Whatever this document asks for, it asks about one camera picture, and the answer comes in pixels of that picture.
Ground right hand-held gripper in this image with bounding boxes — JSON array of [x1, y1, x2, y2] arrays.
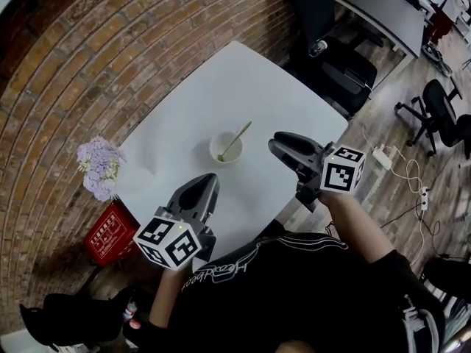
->
[[268, 131, 367, 213]]

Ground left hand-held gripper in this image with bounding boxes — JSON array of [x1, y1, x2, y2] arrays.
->
[[132, 174, 221, 271]]

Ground white cup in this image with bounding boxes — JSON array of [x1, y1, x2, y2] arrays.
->
[[209, 130, 244, 167]]

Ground green spoon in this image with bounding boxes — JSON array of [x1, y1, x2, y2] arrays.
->
[[216, 121, 253, 162]]

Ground person's right forearm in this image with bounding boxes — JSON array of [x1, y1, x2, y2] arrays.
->
[[319, 192, 397, 265]]

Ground person's left forearm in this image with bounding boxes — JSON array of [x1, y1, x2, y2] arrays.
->
[[148, 265, 193, 331]]

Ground black high-back office chair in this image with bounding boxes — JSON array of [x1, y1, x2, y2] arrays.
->
[[288, 0, 379, 120]]

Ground white power adapter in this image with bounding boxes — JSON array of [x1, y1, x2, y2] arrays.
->
[[371, 144, 395, 171]]

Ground small white device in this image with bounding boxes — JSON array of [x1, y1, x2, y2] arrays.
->
[[308, 39, 329, 58]]

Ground red box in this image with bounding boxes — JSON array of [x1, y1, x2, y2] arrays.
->
[[82, 200, 141, 268]]

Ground purple flower bouquet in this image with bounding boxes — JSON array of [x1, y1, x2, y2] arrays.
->
[[76, 135, 127, 203]]

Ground person's black printed shirt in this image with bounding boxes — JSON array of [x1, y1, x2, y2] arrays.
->
[[146, 218, 447, 353]]

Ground plastic bottle with red label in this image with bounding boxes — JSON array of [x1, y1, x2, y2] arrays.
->
[[122, 299, 139, 323]]

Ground black wheeled office chair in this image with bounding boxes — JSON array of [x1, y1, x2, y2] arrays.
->
[[394, 78, 471, 158]]

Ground grey desk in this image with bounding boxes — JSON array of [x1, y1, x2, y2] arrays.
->
[[333, 0, 426, 61]]

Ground black bag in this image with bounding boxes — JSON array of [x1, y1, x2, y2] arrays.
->
[[19, 291, 127, 349]]

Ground person's bare knee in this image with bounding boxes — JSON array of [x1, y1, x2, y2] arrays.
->
[[272, 340, 332, 353]]

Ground person's black striped shorts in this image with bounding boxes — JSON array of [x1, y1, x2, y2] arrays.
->
[[400, 294, 448, 353]]

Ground white power strip with cable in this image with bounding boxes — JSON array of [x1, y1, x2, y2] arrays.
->
[[361, 122, 442, 268]]

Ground black cable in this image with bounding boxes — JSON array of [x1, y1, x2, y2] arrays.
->
[[378, 158, 456, 232]]

